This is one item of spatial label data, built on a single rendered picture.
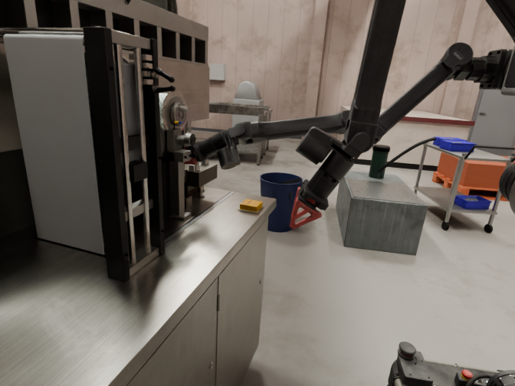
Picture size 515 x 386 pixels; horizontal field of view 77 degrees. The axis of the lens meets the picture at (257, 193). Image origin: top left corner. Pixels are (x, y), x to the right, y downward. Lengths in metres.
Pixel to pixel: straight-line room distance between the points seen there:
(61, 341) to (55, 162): 0.45
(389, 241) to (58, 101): 2.75
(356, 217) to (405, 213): 0.41
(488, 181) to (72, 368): 5.39
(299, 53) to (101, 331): 8.77
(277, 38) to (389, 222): 6.98
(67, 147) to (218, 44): 8.71
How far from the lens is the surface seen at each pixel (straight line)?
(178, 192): 1.12
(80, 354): 0.69
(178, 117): 1.11
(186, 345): 0.92
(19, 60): 1.00
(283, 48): 9.20
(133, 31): 1.54
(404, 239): 3.15
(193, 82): 1.90
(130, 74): 0.81
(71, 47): 0.88
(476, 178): 5.50
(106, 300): 0.80
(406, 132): 6.70
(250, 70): 9.27
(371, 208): 2.98
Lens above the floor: 1.36
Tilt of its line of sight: 18 degrees down
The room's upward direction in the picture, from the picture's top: 4 degrees clockwise
